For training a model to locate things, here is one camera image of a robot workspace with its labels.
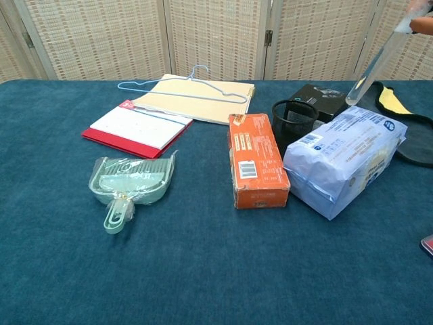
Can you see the red white notepad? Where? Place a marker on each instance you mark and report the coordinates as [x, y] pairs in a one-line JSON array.
[[135, 128]]

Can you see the transparent test tube white cap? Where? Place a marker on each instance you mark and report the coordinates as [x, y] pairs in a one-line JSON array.
[[372, 71]]

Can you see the teal tablecloth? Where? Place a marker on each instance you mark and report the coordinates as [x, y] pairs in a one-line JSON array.
[[203, 271]]

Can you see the orange cardboard box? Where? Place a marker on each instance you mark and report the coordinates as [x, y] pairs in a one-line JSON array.
[[257, 159]]

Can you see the black cardboard box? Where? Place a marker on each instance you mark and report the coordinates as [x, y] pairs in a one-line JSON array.
[[318, 94]]

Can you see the beige manila folder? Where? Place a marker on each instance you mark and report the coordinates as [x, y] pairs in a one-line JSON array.
[[203, 106]]

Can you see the red and black flat device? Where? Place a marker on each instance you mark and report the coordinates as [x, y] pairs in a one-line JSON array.
[[429, 245]]

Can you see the pale blue plastic package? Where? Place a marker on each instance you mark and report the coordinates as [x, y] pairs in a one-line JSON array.
[[345, 159]]

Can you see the metal screen hinge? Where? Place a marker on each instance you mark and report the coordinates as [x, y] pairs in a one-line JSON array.
[[27, 39], [269, 37]]

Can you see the black mesh pen holder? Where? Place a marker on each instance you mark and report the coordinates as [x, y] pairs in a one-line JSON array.
[[292, 127]]

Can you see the green dustpan set in wrap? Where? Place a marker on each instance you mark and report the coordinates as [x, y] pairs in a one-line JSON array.
[[135, 183]]

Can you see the black and yellow eye mask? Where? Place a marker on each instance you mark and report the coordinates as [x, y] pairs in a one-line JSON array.
[[416, 135]]

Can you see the right hand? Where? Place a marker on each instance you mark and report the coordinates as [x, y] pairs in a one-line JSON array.
[[424, 24]]

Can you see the woven folding screen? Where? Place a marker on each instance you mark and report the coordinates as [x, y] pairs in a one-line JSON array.
[[216, 34]]

